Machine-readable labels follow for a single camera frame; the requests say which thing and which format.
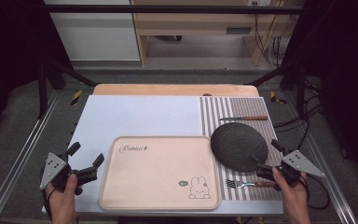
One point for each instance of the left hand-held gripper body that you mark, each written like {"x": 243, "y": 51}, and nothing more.
{"x": 52, "y": 169}

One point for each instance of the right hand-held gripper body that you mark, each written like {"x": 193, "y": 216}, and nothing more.
{"x": 296, "y": 165}

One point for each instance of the dark grey round plate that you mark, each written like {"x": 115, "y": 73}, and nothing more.
{"x": 238, "y": 146}

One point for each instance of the person's left hand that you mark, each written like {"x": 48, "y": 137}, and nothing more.
{"x": 64, "y": 194}

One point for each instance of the person's right hand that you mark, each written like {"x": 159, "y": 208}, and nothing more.
{"x": 289, "y": 194}

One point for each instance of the yellow black tape strip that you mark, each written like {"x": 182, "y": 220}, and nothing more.
{"x": 275, "y": 97}
{"x": 76, "y": 97}

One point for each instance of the white table mat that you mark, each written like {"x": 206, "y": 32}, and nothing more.
{"x": 136, "y": 115}

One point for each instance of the beige tray with rabbit print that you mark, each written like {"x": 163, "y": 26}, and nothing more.
{"x": 158, "y": 174}

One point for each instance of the grey striped placemat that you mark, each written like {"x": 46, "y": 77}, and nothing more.
{"x": 214, "y": 109}

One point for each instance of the black metal stand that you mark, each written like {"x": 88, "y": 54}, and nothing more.
{"x": 48, "y": 81}
{"x": 292, "y": 77}

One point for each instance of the black curtain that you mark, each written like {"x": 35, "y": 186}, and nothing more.
{"x": 345, "y": 77}
{"x": 9, "y": 56}

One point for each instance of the white cabinet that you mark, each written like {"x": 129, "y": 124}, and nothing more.
{"x": 96, "y": 34}

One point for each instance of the light wooden desk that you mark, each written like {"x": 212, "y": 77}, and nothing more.
{"x": 195, "y": 21}

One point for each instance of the aluminium rail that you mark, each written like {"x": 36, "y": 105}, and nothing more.
{"x": 329, "y": 174}
{"x": 21, "y": 158}

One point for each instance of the black horizontal frame bar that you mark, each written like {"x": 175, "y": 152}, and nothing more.
{"x": 167, "y": 9}

